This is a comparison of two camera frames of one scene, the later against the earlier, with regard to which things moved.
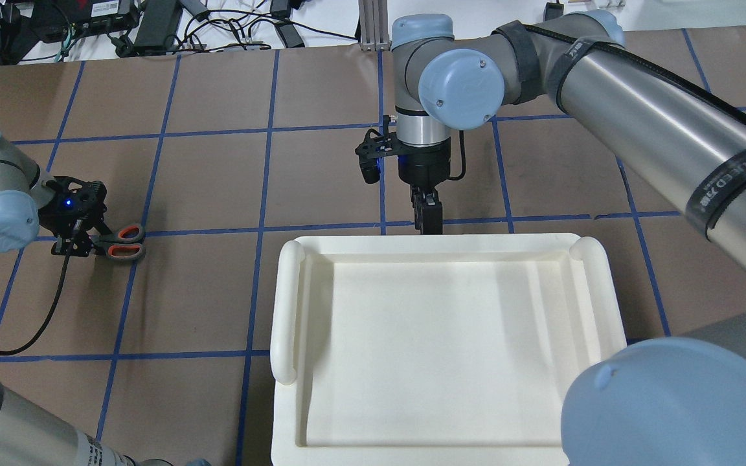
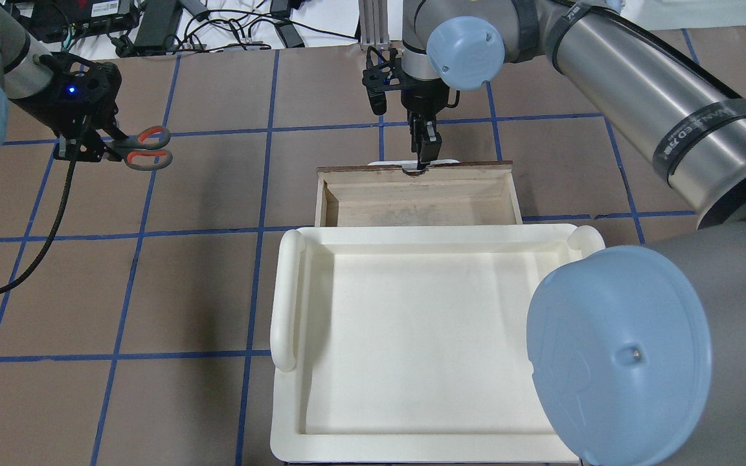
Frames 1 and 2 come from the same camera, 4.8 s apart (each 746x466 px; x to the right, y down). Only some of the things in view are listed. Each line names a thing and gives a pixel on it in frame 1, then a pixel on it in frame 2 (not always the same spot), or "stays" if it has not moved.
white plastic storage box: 432,349 stays
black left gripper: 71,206 → 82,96
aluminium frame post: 373,16 stays
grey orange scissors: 124,243 → 142,151
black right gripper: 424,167 → 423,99
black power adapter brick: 158,27 stays
